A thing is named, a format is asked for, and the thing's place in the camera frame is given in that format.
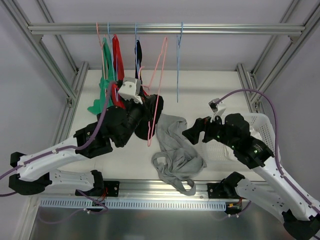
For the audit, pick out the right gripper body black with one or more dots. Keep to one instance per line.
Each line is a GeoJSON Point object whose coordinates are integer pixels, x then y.
{"type": "Point", "coordinates": [206, 128]}

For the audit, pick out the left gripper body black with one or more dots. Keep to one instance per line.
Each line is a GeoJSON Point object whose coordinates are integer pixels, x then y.
{"type": "Point", "coordinates": [152, 105]}

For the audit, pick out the black tank top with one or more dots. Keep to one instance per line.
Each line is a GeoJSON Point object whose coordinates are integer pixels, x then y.
{"type": "Point", "coordinates": [144, 129]}

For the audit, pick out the grey tank top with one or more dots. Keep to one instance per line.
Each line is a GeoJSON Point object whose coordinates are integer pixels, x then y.
{"type": "Point", "coordinates": [178, 162]}

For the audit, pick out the red tank top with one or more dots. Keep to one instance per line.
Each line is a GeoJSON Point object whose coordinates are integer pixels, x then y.
{"type": "Point", "coordinates": [119, 72]}

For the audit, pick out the blue hanger with black top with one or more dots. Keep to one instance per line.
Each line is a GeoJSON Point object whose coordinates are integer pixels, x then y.
{"type": "Point", "coordinates": [138, 54]}

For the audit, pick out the blue hanger with red top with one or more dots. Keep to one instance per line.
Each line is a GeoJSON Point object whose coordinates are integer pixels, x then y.
{"type": "Point", "coordinates": [112, 53]}

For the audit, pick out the pink hanger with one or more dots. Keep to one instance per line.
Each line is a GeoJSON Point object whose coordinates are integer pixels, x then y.
{"type": "Point", "coordinates": [104, 68]}
{"type": "Point", "coordinates": [160, 75]}

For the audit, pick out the white tank top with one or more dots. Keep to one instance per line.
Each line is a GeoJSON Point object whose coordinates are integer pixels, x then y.
{"type": "Point", "coordinates": [229, 154]}

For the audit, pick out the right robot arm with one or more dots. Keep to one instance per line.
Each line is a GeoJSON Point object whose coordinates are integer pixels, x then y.
{"type": "Point", "coordinates": [290, 204]}

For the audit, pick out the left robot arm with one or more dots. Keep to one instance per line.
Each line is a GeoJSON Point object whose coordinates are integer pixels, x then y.
{"type": "Point", "coordinates": [38, 172]}

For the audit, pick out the green tank top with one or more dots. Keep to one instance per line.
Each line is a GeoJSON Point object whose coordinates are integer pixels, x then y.
{"type": "Point", "coordinates": [107, 76]}

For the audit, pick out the white plastic basket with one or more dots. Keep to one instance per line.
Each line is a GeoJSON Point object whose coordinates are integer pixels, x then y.
{"type": "Point", "coordinates": [260, 127]}

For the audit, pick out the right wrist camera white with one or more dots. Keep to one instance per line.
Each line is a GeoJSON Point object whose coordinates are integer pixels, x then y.
{"type": "Point", "coordinates": [218, 108]}

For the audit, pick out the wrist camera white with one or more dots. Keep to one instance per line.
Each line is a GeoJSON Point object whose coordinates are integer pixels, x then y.
{"type": "Point", "coordinates": [218, 108]}
{"type": "Point", "coordinates": [130, 90]}

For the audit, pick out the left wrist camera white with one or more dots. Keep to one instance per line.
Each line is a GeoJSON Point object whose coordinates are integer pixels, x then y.
{"type": "Point", "coordinates": [130, 90]}

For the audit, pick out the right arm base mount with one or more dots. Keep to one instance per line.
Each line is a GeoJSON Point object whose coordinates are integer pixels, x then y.
{"type": "Point", "coordinates": [226, 188]}

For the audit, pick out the aluminium front rail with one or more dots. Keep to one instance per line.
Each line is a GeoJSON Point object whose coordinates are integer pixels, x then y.
{"type": "Point", "coordinates": [155, 187]}

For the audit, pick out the white slotted cable duct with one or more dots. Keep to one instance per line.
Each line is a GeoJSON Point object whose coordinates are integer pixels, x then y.
{"type": "Point", "coordinates": [134, 204]}

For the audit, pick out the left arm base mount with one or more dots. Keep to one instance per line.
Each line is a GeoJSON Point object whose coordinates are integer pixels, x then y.
{"type": "Point", "coordinates": [110, 187]}

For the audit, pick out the aluminium hanging rail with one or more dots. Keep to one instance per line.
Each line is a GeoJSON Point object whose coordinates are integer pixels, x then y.
{"type": "Point", "coordinates": [166, 29]}

